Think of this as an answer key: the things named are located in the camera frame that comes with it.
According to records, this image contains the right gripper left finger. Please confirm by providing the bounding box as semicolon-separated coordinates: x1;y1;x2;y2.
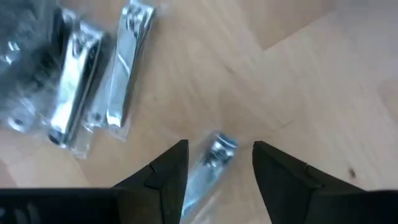
111;139;190;224

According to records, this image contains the black round pad packet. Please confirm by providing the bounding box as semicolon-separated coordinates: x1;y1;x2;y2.
0;0;72;103

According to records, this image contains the bag of metal screws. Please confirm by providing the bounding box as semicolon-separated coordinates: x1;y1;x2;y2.
104;0;157;142

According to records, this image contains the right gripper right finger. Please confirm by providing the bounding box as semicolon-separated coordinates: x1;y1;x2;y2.
252;140;326;224

